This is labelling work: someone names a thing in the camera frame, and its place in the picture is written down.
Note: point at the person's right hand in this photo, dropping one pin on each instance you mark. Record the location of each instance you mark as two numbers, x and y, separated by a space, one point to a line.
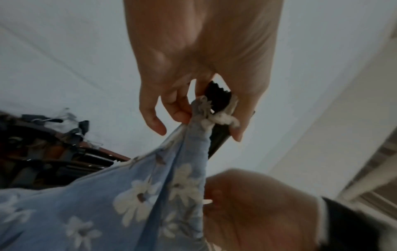
257 210

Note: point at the person's left hand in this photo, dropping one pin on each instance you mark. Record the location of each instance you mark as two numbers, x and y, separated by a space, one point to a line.
201 49

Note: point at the black bracket arm with knob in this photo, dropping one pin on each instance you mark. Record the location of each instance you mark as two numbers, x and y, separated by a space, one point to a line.
218 98

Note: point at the blue fabric bag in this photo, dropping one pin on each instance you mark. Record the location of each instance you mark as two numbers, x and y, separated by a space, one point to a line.
124 196

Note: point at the pile of black tripods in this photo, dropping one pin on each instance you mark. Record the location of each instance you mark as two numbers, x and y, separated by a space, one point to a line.
55 159

